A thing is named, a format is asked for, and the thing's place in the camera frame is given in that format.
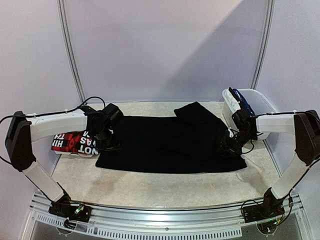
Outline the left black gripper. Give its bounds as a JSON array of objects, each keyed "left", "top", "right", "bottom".
[{"left": 92, "top": 126, "right": 123, "bottom": 153}]

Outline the blue plaid shirt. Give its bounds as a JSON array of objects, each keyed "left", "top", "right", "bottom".
[{"left": 229, "top": 88, "right": 256, "bottom": 117}]

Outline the black t-shirt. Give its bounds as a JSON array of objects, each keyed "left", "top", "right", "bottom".
[{"left": 95, "top": 102, "right": 247, "bottom": 174}]

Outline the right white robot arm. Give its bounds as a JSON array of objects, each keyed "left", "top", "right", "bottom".
[{"left": 217, "top": 109, "right": 320, "bottom": 200}]

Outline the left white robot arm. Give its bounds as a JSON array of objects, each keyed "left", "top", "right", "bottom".
[{"left": 4, "top": 103, "right": 124, "bottom": 217}]

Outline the white laundry basket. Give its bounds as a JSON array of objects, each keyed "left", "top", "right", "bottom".
[{"left": 220, "top": 88, "right": 276, "bottom": 147}]

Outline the red plaid folded shirt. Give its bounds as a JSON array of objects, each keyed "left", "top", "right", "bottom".
[{"left": 51, "top": 131, "right": 100, "bottom": 158}]

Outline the white towel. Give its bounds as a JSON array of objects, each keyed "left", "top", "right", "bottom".
[{"left": 222, "top": 89, "right": 241, "bottom": 113}]

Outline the perforated metal front panel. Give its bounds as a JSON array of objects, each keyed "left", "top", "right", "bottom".
[{"left": 22, "top": 212, "right": 243, "bottom": 240}]

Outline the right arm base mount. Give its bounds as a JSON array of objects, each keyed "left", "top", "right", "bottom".
[{"left": 240, "top": 195, "right": 294, "bottom": 226}]

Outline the aluminium front rail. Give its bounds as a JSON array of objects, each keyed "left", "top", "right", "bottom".
[{"left": 28, "top": 192, "right": 304, "bottom": 226}]

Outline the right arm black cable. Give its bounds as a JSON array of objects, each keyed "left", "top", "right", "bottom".
[{"left": 239, "top": 109, "right": 313, "bottom": 201}]

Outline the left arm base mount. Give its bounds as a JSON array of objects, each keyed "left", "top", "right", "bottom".
[{"left": 48, "top": 195, "right": 93, "bottom": 223}]

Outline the left wall metal profile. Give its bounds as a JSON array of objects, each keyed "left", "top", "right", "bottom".
[{"left": 57, "top": 0, "right": 85, "bottom": 101}]

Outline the wall metal profile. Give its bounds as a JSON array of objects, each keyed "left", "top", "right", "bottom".
[
  {"left": 57, "top": 0, "right": 85, "bottom": 101},
  {"left": 250, "top": 0, "right": 275, "bottom": 89}
]

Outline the right wall metal profile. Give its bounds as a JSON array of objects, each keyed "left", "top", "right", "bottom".
[{"left": 250, "top": 0, "right": 275, "bottom": 89}]

